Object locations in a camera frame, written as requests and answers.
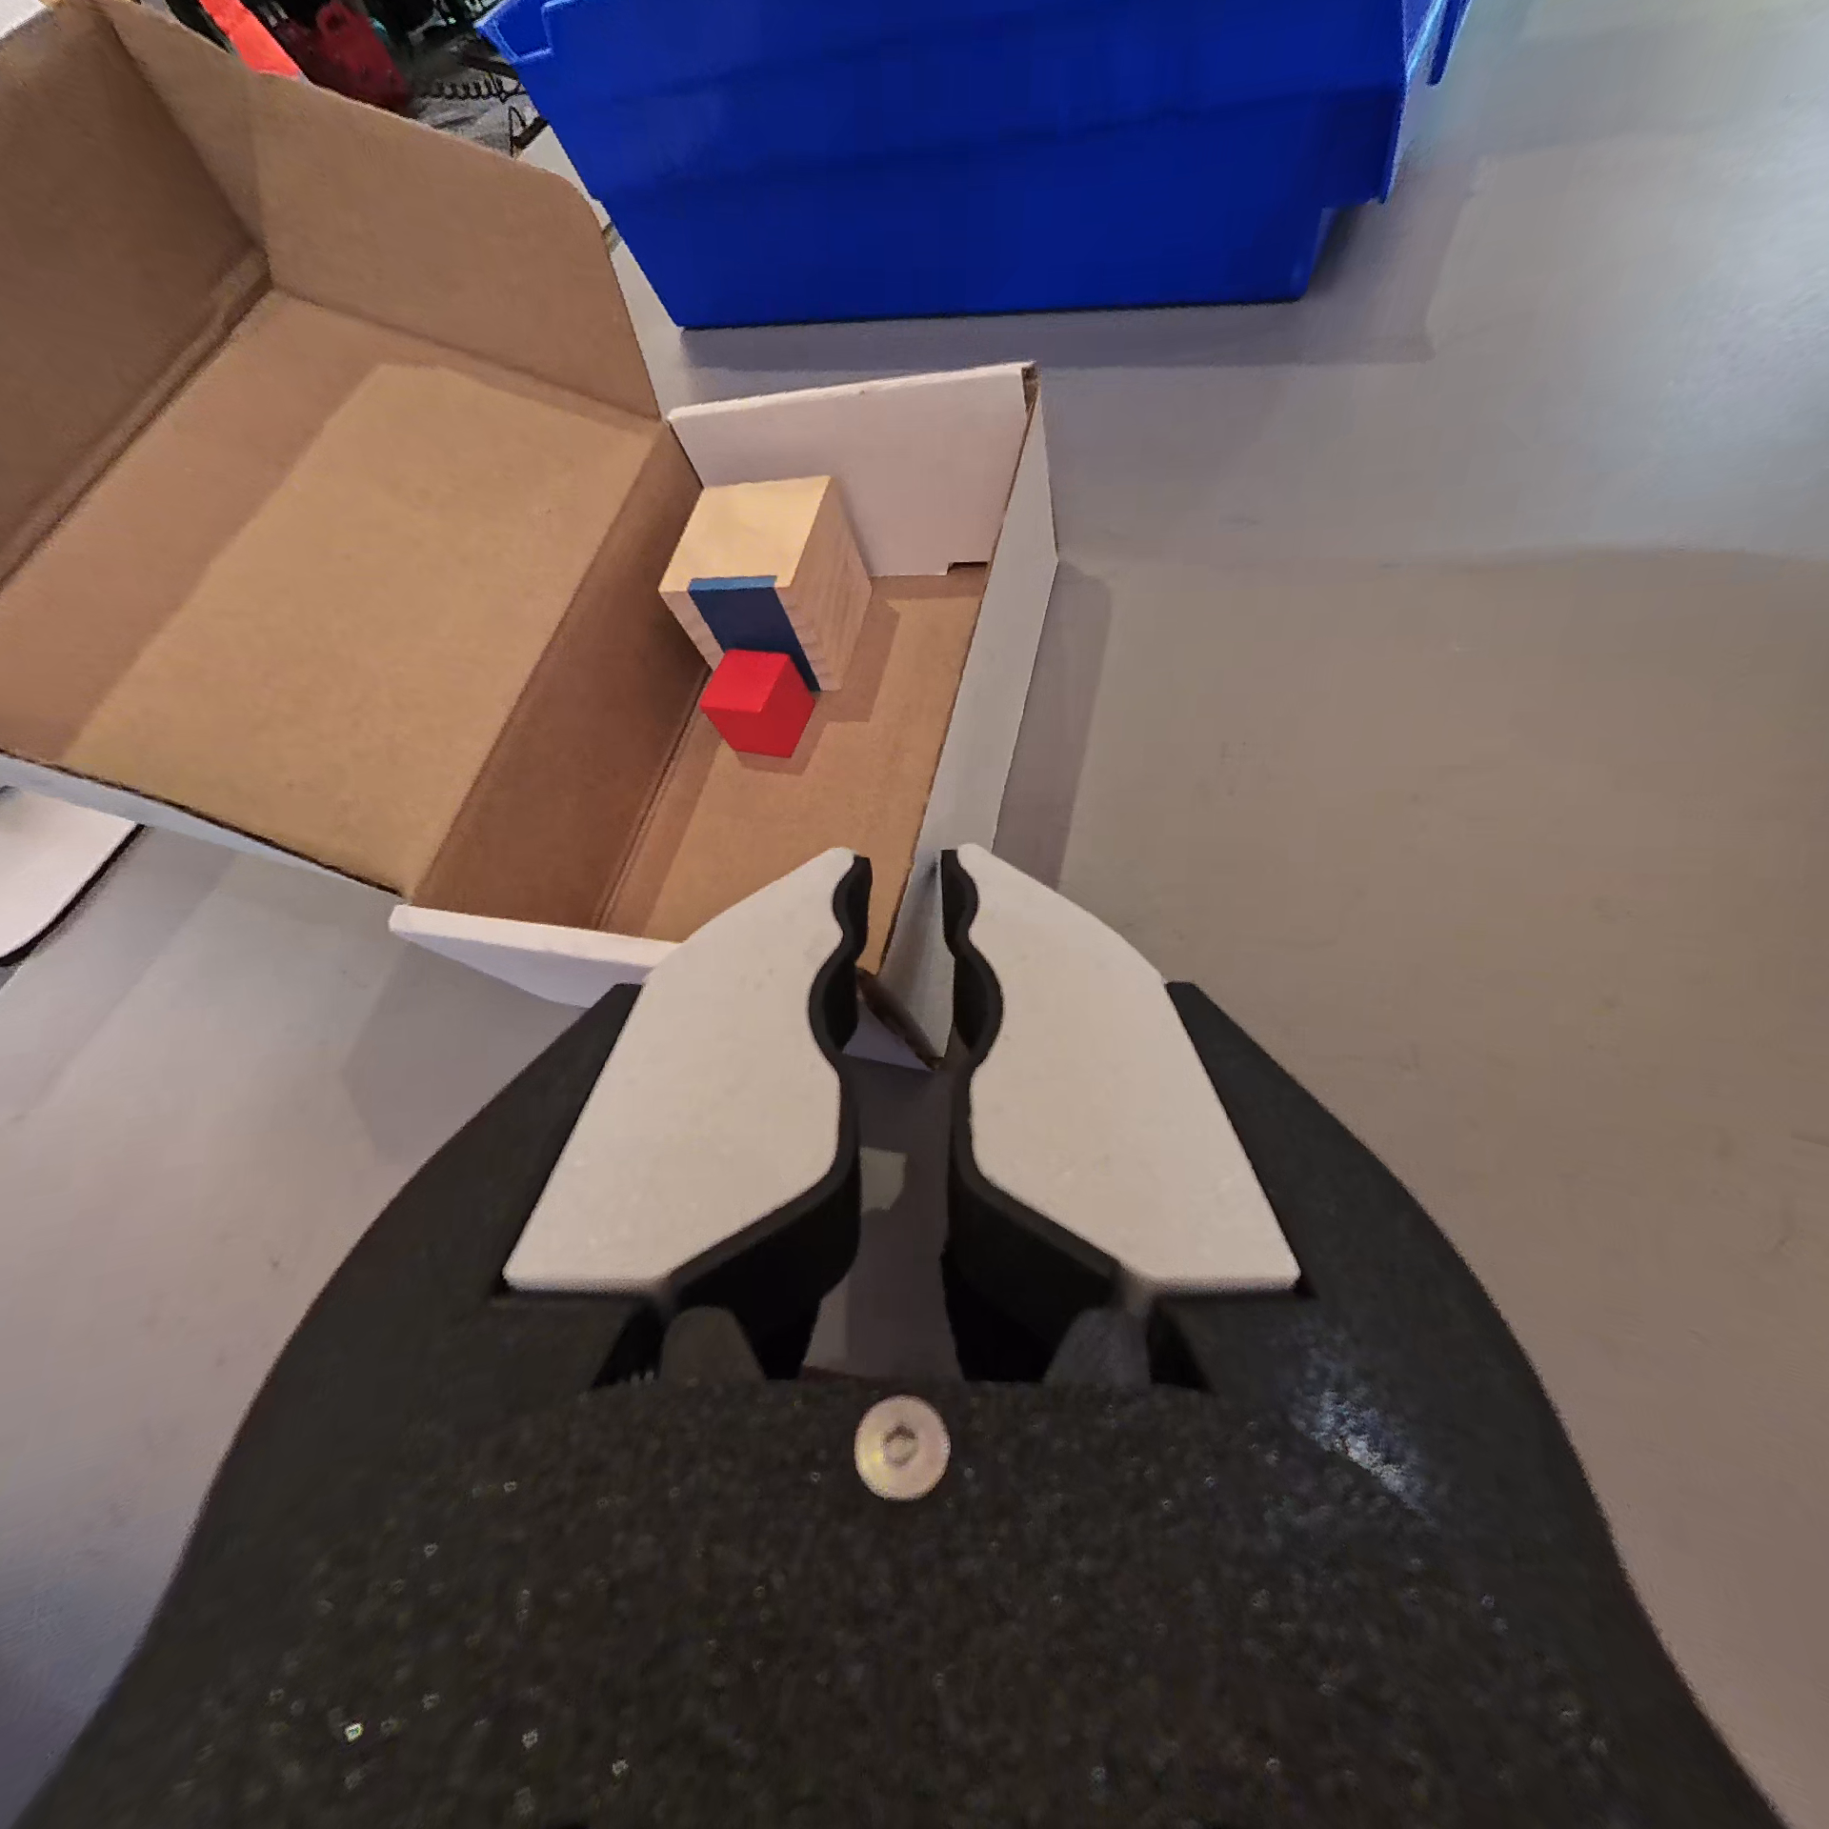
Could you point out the blue plastic storage bin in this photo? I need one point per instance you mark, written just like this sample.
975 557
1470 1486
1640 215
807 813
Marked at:
928 186

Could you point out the wooden block with blue face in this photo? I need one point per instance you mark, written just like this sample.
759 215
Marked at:
759 529

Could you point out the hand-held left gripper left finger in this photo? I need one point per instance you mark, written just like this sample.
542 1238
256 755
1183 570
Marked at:
700 1129

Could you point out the wooden document stand white base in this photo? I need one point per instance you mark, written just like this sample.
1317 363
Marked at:
56 871

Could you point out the red wooden cube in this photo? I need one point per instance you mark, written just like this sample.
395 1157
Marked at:
750 706

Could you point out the white cardboard mailer box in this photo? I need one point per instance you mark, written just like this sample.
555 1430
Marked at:
355 570

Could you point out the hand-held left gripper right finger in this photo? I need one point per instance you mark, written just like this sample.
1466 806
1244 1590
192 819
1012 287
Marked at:
1101 1129

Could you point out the red bag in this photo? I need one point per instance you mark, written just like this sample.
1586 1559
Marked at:
347 51

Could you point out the orange grey striped post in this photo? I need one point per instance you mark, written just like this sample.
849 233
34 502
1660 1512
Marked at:
249 31

